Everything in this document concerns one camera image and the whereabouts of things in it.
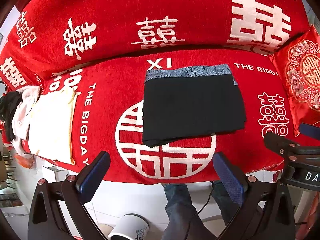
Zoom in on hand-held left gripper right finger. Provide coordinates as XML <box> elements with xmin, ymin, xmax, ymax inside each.
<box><xmin>213</xmin><ymin>152</ymin><xmax>303</xmax><ymax>240</ymax></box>

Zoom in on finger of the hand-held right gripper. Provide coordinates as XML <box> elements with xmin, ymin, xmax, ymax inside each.
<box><xmin>299</xmin><ymin>123</ymin><xmax>320</xmax><ymax>140</ymax></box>
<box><xmin>264</xmin><ymin>132</ymin><xmax>300</xmax><ymax>162</ymax></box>

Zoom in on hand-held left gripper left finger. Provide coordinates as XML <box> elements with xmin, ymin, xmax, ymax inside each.
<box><xmin>27</xmin><ymin>151</ymin><xmax>111</xmax><ymax>240</ymax></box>

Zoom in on black pants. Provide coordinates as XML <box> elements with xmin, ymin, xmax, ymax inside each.
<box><xmin>142</xmin><ymin>64</ymin><xmax>247</xmax><ymax>148</ymax></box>

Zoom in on person's right leg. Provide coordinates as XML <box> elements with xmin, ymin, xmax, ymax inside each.
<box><xmin>212</xmin><ymin>180</ymin><xmax>241</xmax><ymax>228</ymax></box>

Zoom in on red embroidered cushion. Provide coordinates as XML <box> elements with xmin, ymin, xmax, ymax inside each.
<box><xmin>269</xmin><ymin>24</ymin><xmax>320</xmax><ymax>137</ymax></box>

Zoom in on white paper cup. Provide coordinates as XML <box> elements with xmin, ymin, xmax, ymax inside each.
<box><xmin>108</xmin><ymin>213</ymin><xmax>150</xmax><ymax>240</ymax></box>

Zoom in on cream pillow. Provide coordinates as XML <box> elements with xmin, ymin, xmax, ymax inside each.
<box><xmin>26</xmin><ymin>87</ymin><xmax>82</xmax><ymax>166</ymax></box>

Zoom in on orange cloth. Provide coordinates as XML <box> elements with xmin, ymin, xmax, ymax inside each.
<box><xmin>14</xmin><ymin>153</ymin><xmax>36</xmax><ymax>170</ymax></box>

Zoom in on dark metal rack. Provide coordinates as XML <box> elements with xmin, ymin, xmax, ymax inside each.
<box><xmin>0</xmin><ymin>152</ymin><xmax>21</xmax><ymax>214</ymax></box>

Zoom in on white cloth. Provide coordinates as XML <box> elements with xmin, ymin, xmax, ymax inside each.
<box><xmin>11</xmin><ymin>85</ymin><xmax>42</xmax><ymax>155</ymax></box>

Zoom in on black cloth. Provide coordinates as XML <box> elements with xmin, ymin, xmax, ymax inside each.
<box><xmin>0</xmin><ymin>91</ymin><xmax>23</xmax><ymax>142</ymax></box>

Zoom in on red printed blanket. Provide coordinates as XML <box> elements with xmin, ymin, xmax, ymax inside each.
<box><xmin>0</xmin><ymin>0</ymin><xmax>320</xmax><ymax>185</ymax></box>

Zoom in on black cable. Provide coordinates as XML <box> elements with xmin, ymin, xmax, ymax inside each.
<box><xmin>196</xmin><ymin>180</ymin><xmax>215</xmax><ymax>215</ymax></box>

